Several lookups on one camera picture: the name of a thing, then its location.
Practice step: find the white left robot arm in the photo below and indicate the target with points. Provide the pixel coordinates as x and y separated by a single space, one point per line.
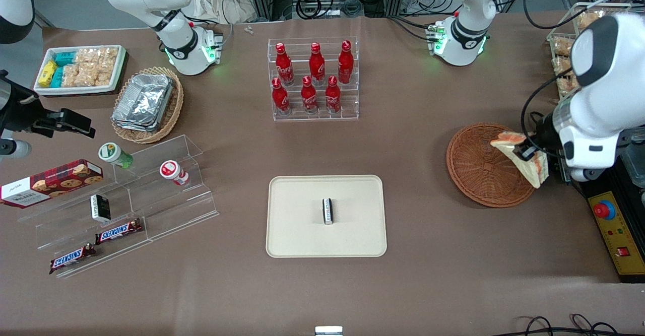
599 99

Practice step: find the teal snack packet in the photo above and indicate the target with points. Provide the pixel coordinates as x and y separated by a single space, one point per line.
65 58
57 77

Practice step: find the beige rectangular tray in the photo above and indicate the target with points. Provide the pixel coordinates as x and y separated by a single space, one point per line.
302 225

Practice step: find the clear acrylic stepped shelf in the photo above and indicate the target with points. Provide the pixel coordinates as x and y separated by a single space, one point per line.
166 210

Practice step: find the red Coca-Cola bottle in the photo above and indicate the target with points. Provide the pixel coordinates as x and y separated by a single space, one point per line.
284 66
317 65
309 98
280 99
333 97
345 63

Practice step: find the clear rice cracker bag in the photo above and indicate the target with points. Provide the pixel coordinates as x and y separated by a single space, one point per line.
108 74
90 56
80 75

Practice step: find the small black white box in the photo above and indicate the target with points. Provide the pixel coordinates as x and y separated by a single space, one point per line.
100 207
328 211

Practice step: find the yellow black control box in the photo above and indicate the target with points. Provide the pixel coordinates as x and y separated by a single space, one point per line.
620 245

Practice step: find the crumpled beige bag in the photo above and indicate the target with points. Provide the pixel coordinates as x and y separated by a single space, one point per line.
221 3

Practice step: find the red tartan cookie box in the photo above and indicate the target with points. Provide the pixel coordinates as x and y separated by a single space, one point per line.
50 182

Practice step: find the clear acrylic bottle rack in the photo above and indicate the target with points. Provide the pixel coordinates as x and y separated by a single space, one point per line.
350 109

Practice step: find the stacked aluminium foil containers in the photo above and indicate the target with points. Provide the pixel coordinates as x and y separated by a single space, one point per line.
143 102

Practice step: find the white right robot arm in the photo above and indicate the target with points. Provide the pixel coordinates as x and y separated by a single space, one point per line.
176 44

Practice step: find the white plastic snack tray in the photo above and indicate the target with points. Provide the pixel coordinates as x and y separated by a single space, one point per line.
80 90

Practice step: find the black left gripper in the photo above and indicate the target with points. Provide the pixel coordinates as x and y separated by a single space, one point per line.
543 138

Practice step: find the Snickers chocolate bar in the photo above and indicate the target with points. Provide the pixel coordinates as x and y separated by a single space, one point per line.
72 258
118 231

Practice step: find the yellow snack packet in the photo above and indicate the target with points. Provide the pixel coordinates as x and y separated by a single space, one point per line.
47 73

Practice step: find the green lid snack cup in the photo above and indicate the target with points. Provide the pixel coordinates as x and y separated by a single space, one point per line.
110 152

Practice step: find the clear bagged pastry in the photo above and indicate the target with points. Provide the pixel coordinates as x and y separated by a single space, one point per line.
563 47
564 81
589 19

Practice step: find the red lid snack cup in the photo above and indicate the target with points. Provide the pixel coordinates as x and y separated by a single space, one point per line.
171 171

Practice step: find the round wicker basket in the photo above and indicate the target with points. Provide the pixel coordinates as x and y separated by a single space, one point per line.
478 170

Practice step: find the toasted triangle sandwich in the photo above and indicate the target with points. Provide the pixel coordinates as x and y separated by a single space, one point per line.
534 172

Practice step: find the red emergency stop button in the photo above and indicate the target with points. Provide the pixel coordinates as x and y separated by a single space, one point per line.
604 210

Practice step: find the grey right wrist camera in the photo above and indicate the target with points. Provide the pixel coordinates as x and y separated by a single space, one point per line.
15 148

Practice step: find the white grey device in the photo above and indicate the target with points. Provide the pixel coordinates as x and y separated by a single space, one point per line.
328 331

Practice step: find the oval wicker basket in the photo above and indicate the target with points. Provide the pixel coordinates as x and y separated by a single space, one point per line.
174 109

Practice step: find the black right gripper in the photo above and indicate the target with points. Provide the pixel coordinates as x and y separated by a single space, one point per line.
22 113

